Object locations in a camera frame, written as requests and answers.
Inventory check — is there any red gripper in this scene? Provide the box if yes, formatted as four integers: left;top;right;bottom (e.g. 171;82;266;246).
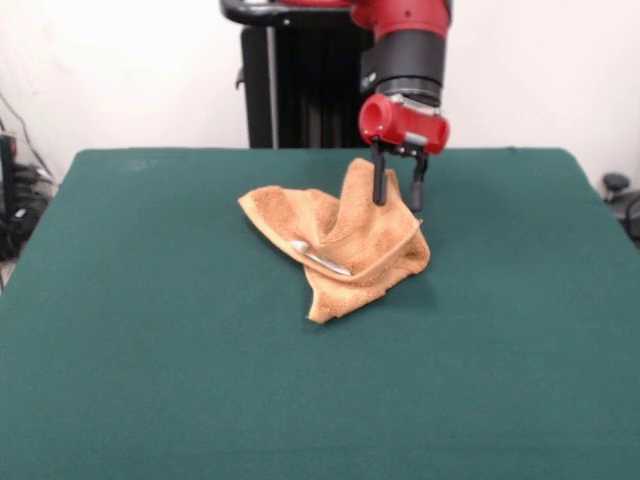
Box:
358;93;451;212

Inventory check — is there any orange terry towel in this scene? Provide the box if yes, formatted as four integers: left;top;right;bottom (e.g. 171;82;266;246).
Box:
237;157;431;325

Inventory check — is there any black office chair base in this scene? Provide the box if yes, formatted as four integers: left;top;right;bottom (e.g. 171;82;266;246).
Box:
602;172;640;232

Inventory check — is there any dark green table cloth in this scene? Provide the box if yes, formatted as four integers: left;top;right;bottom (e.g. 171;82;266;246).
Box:
0;147;640;480

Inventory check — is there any black bag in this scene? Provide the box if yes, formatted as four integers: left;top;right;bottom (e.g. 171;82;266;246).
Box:
0;204;42;262

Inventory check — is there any black electronics box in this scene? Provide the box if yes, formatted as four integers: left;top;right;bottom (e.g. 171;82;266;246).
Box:
0;133;20;216

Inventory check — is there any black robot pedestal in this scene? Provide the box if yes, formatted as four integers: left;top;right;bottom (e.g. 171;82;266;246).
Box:
219;0;381;150

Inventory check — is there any grey cable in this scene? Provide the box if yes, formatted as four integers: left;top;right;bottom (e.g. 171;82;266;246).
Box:
0;92;56;186

